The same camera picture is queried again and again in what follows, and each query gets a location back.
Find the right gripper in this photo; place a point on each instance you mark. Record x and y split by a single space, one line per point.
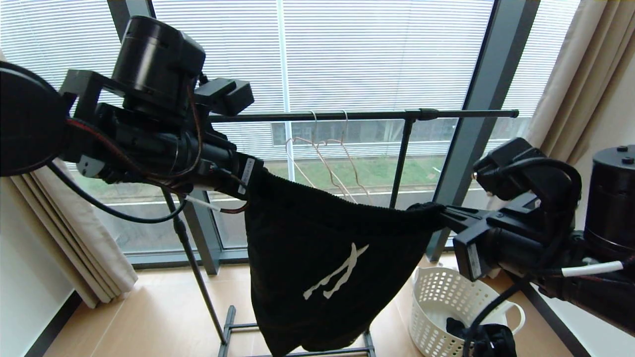
496 253

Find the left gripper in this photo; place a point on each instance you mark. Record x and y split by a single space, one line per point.
198 158

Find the black shorts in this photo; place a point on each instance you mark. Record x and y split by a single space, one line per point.
307 238

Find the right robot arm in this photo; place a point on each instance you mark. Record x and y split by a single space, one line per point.
610 198

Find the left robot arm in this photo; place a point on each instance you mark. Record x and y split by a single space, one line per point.
30 119

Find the white laundry basket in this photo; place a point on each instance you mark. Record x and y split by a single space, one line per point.
436 302

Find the pink clothes hanger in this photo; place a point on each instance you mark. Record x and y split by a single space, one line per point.
345 124
313 124

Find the black clothes rack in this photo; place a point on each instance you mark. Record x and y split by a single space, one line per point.
347 115

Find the black garment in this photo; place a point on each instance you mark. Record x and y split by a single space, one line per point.
496 342

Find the beige curtain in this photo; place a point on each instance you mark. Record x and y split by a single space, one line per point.
74 238
585 74

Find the window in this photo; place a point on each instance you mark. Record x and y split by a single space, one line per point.
377 59

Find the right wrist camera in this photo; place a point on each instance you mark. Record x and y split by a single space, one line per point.
506 168

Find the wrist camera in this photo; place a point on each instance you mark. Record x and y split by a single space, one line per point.
223 96
506 168

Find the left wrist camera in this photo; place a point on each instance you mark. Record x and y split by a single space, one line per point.
223 96

